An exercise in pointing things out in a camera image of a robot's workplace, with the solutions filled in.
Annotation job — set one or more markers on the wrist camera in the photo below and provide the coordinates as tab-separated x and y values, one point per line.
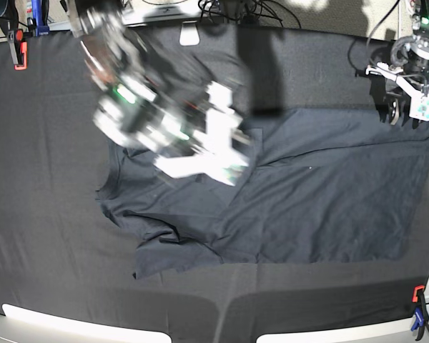
419	108
231	174

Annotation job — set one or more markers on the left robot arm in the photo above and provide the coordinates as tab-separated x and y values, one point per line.
407	73

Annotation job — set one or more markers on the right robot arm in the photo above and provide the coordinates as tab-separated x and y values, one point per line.
161	99

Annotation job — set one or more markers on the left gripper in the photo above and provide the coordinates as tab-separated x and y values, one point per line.
400	88

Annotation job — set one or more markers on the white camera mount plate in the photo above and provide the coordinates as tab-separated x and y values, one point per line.
189	35

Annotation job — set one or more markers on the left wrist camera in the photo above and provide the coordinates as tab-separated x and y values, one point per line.
419	108

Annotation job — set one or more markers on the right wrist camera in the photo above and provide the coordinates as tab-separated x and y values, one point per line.
231	174

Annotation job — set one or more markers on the orange clamp far left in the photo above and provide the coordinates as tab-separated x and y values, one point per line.
18	49

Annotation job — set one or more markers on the dark navy t-shirt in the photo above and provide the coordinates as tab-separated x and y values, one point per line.
323	185

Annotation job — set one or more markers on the black table cloth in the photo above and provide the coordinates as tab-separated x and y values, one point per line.
59	254

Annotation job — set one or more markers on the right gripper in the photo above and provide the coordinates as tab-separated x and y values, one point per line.
214	147

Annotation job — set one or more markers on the blue clamp top left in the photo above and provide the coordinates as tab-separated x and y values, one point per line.
37	15

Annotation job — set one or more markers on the orange blue clamp near right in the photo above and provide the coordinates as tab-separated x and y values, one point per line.
421	321

